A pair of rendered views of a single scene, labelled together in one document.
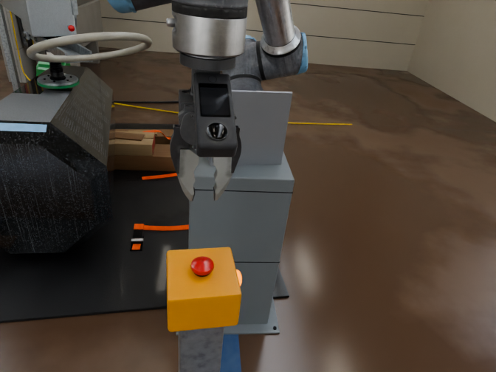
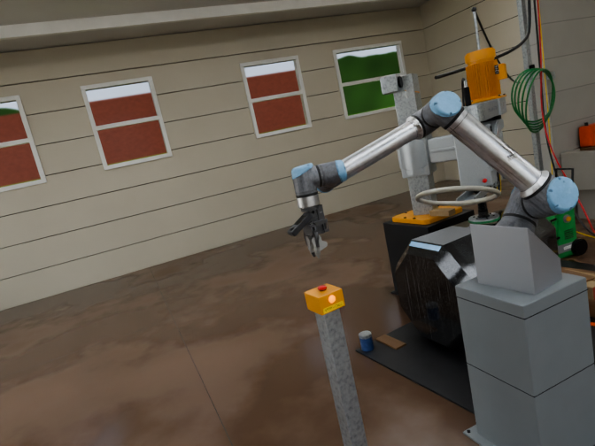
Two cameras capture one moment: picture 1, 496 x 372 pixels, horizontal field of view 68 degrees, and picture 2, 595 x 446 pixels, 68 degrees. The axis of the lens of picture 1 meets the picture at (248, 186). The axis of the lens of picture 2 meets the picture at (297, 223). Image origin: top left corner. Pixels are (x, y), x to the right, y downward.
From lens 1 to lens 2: 166 cm
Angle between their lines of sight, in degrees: 74
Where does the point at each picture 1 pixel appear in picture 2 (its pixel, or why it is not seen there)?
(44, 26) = (468, 180)
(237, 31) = (304, 201)
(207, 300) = (311, 296)
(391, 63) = not seen: outside the picture
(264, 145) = (515, 272)
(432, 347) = not seen: outside the picture
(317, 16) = not seen: outside the picture
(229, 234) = (487, 346)
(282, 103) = (521, 237)
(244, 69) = (511, 209)
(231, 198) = (481, 311)
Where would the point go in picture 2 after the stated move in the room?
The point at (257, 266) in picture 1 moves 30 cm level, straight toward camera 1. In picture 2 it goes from (515, 392) to (456, 412)
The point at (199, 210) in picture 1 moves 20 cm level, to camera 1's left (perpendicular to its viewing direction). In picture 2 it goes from (464, 316) to (441, 303)
